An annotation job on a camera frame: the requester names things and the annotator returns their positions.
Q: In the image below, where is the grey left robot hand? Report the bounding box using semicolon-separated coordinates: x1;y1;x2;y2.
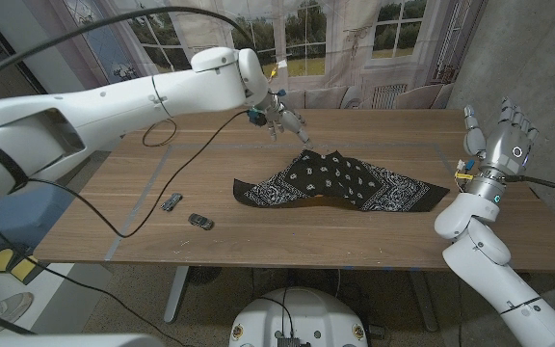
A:
256;91;315;151

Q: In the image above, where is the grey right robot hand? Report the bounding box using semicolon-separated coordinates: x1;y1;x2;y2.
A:
462;97;541;204

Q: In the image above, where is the black paisley bandana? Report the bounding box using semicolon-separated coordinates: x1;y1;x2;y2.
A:
232;148;451;213

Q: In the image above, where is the printed window backdrop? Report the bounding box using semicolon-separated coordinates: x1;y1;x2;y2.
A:
63;0;489;111

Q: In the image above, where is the small dark toy car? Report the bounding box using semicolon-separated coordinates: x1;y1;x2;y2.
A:
188;213;215;231

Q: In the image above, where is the small grey toy car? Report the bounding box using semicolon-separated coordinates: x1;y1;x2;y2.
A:
160;192;184;212

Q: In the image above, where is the grey metal table leg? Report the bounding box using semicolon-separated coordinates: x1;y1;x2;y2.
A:
408;270;440;333
163;265;190;323

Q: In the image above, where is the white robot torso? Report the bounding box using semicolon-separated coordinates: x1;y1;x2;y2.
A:
228;286;369;347

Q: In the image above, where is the blue plastic bin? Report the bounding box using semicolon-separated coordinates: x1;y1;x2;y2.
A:
0;185;74;250

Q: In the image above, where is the yellow black foot pedal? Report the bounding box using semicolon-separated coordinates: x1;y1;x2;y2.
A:
0;246;42;285

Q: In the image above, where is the grey white sneaker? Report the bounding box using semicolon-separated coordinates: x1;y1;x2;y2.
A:
0;291;34;337

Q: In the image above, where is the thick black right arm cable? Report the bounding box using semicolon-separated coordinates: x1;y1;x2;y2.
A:
503;173;555;198

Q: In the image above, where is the black looped power cable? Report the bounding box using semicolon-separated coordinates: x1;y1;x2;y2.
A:
142;118;178;147

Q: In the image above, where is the thin black left wrist cable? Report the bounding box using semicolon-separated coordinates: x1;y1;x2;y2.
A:
26;109;251;240

